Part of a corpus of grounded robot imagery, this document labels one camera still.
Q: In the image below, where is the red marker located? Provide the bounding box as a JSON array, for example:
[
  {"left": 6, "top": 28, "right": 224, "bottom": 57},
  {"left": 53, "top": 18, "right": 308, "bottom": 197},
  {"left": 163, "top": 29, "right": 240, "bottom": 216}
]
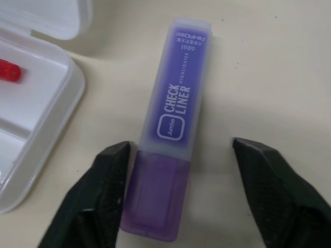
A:
[{"left": 0, "top": 58, "right": 22, "bottom": 82}]

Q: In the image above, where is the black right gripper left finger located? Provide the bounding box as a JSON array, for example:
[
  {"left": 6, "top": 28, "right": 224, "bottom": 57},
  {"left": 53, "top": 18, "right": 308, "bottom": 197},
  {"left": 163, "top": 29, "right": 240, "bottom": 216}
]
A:
[{"left": 37, "top": 141, "right": 133, "bottom": 248}]

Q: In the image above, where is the purple highlighter marker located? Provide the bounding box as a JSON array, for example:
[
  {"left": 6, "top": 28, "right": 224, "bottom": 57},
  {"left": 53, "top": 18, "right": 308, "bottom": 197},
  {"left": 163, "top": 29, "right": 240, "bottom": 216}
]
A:
[{"left": 119, "top": 16, "right": 213, "bottom": 239}]

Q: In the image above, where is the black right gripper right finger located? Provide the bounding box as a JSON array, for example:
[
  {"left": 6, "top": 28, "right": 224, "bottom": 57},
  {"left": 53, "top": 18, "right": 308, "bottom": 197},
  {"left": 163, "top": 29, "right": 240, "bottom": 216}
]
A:
[{"left": 232, "top": 137, "right": 331, "bottom": 248}]

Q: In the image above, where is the white plastic pencil case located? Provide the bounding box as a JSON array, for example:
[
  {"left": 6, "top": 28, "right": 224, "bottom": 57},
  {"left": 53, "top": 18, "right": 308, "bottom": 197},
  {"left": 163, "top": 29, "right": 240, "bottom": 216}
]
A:
[{"left": 0, "top": 0, "right": 94, "bottom": 214}]

